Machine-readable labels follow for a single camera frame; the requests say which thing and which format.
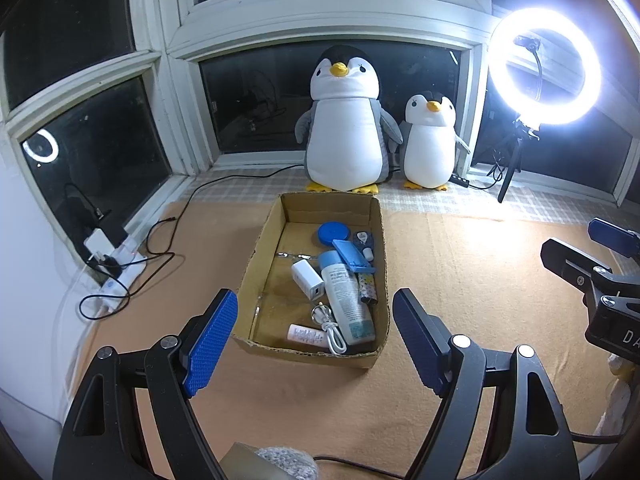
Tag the blue round lid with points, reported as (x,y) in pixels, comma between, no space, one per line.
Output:
(334,234)

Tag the blue capped white tube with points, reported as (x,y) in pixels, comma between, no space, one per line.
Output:
(345,300)

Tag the large penguin plush toy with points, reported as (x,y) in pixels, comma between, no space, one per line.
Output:
(345,130)

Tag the blue case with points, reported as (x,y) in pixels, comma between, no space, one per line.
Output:
(352,256)

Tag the white power strip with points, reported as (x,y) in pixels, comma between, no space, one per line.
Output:
(125,272)

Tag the cardboard box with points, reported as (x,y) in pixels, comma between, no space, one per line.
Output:
(305,215)

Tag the small blue white packet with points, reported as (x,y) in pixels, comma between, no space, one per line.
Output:
(364,242)

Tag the small pink white bottle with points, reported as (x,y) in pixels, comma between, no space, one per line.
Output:
(305,335)

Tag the yellow label marker pen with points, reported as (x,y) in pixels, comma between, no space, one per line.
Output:
(367,290)

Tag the grey knitted cloth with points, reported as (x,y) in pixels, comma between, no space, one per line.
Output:
(285,462)

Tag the black inline controller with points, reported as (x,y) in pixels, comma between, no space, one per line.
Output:
(460,181)

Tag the white window frame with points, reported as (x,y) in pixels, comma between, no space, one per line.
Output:
(170,35)

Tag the black plug adapter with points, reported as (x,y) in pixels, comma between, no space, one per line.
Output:
(112,265)

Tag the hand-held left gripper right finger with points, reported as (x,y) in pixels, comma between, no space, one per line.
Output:
(417,345)

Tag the small penguin plush toy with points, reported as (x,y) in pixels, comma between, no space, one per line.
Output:
(427,150)

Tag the checked cloth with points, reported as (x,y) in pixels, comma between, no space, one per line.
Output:
(450,205)

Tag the white plug adapter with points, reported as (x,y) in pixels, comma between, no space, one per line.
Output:
(97,242)

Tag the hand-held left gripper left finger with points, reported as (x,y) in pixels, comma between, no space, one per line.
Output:
(210,340)

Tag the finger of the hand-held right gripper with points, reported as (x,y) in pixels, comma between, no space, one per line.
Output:
(615,237)
(570,260)

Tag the black tripod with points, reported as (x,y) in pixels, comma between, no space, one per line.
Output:
(510,170)

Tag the white wall charger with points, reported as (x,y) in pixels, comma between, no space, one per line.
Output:
(306,277)

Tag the person's right hand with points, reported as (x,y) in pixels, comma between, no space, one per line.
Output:
(625,395)

